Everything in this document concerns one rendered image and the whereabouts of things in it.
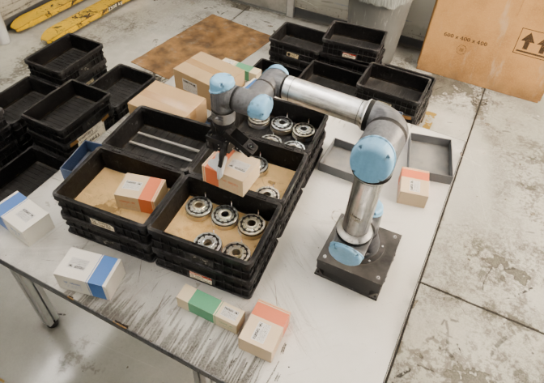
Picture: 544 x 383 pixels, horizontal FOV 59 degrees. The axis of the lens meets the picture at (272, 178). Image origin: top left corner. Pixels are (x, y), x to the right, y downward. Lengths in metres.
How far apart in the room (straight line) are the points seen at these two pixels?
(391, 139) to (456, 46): 3.13
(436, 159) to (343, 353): 1.11
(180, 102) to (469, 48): 2.72
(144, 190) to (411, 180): 1.13
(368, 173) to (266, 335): 0.66
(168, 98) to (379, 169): 1.36
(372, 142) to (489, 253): 1.93
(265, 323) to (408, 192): 0.86
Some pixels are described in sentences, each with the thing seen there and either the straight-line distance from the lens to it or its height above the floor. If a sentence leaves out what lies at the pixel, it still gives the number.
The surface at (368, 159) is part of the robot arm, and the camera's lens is 1.27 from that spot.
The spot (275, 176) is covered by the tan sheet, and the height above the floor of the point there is 0.83.
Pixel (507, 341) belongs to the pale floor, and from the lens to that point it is 2.81.
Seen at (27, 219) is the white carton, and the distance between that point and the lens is 2.07.
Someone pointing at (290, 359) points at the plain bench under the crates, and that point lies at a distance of 1.70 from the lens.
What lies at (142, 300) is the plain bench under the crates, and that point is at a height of 0.70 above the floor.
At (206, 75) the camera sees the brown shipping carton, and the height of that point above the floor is 0.86.
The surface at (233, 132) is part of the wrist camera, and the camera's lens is 1.53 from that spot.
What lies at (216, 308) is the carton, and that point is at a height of 0.76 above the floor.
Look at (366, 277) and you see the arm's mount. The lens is 1.77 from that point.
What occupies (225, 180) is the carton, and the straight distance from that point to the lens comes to 1.61.
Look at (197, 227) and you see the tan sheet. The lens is 1.83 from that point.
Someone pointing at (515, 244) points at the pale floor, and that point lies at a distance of 3.22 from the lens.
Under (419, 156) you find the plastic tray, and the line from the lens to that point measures 2.42.
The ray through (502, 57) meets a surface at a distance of 4.38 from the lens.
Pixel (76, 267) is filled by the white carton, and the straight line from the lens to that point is 1.86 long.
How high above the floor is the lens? 2.24
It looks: 45 degrees down
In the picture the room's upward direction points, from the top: 3 degrees clockwise
